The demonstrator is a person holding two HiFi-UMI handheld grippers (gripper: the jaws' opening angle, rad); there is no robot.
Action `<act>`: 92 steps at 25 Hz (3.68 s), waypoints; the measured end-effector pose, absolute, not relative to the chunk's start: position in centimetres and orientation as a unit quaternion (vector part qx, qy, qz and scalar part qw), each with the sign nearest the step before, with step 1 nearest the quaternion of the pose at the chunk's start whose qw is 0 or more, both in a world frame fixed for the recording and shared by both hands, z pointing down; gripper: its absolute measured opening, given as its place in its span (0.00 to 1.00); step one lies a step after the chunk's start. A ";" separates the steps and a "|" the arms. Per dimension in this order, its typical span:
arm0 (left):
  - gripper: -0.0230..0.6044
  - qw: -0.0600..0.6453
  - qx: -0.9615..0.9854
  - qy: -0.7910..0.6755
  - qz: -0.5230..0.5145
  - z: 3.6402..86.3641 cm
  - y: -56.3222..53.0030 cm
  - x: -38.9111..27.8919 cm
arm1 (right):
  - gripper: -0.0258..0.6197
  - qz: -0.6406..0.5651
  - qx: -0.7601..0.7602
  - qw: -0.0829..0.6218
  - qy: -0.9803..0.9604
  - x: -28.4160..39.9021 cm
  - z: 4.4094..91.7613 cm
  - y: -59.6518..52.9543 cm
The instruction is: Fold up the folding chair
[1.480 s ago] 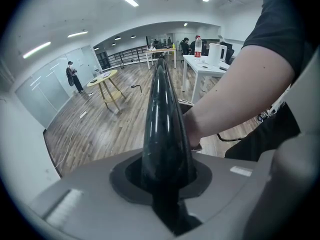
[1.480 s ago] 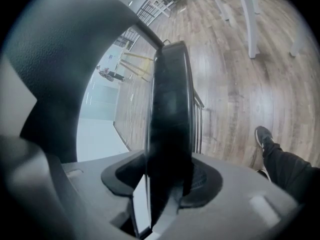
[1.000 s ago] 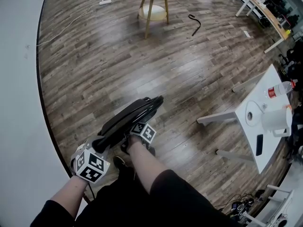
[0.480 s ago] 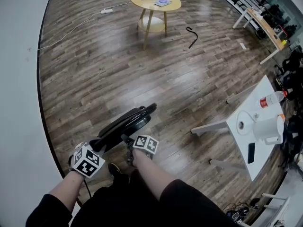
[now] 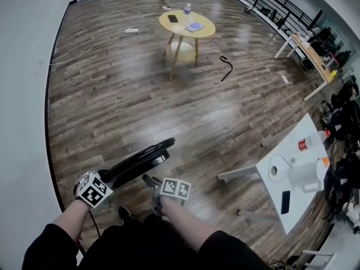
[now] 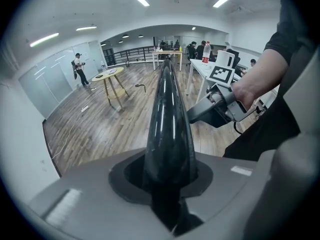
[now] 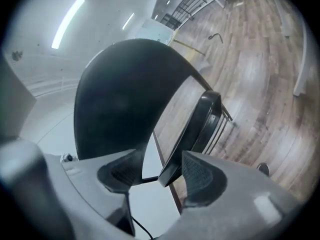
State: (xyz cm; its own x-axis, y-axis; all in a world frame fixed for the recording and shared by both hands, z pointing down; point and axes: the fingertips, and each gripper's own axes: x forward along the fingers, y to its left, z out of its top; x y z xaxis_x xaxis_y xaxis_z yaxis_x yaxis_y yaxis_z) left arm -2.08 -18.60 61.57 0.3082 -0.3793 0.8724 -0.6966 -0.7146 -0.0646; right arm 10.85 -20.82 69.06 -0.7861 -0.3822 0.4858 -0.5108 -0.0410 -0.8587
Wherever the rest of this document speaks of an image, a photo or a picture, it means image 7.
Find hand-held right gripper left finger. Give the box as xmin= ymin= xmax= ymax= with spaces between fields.
xmin=61 ymin=148 xmax=146 ymax=237

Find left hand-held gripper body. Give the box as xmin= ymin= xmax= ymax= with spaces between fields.
xmin=60 ymin=152 xmax=76 ymax=163

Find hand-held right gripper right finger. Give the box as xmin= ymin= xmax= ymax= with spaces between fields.
xmin=159 ymin=150 xmax=301 ymax=240

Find black folding chair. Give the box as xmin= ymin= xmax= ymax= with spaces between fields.
xmin=73 ymin=38 xmax=237 ymax=189

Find rows of ceiling strip lights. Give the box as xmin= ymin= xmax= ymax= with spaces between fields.
xmin=51 ymin=0 xmax=135 ymax=50

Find frosted glass partition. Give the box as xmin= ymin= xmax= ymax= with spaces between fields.
xmin=139 ymin=18 xmax=176 ymax=44

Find black metal railing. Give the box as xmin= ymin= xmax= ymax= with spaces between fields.
xmin=159 ymin=0 xmax=216 ymax=31

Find black wall plug cable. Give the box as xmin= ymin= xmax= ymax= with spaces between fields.
xmin=130 ymin=216 xmax=153 ymax=240

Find black bent strap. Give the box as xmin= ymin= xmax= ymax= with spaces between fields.
xmin=208 ymin=33 xmax=225 ymax=44

